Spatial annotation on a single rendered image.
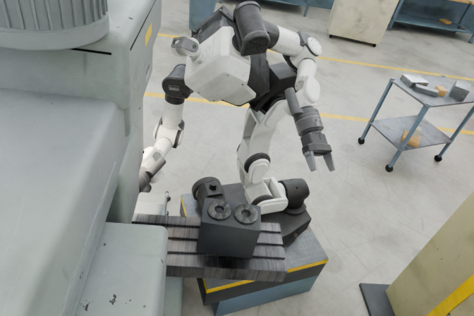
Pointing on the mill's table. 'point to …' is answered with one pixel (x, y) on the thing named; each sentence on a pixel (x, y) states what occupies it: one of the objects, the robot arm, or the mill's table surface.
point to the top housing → (109, 75)
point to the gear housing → (137, 96)
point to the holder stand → (229, 228)
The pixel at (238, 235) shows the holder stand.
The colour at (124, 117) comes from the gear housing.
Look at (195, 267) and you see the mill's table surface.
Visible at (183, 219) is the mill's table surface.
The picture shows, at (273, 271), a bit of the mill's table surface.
